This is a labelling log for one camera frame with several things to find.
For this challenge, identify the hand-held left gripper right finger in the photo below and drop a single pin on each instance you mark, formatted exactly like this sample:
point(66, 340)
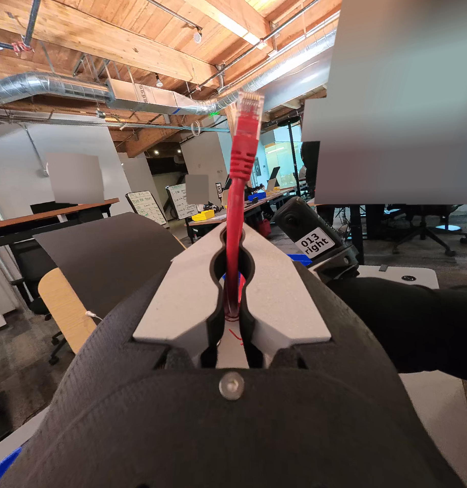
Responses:
point(287, 305)

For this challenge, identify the person's right forearm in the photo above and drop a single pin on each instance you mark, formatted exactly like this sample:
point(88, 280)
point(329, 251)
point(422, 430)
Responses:
point(454, 335)

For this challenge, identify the person's right hand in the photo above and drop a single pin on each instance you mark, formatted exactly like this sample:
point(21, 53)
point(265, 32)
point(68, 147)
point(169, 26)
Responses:
point(390, 324)

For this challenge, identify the wooden desk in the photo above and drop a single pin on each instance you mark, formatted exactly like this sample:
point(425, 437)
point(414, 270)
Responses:
point(46, 221)

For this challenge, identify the whiteboard with writing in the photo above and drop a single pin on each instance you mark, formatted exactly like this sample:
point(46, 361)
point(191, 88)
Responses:
point(147, 209)
point(180, 202)

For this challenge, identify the silver spiral air duct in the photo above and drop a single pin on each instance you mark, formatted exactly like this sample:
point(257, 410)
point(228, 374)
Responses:
point(294, 57)
point(27, 85)

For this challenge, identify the black office chair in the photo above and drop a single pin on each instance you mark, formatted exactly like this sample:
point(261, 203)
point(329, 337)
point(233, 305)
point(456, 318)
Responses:
point(420, 225)

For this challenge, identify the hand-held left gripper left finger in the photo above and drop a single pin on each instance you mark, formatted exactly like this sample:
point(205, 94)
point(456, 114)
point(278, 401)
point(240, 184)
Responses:
point(176, 305)

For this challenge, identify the rectangular metal duct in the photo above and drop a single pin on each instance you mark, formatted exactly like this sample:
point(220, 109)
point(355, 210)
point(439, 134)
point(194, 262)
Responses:
point(149, 97)

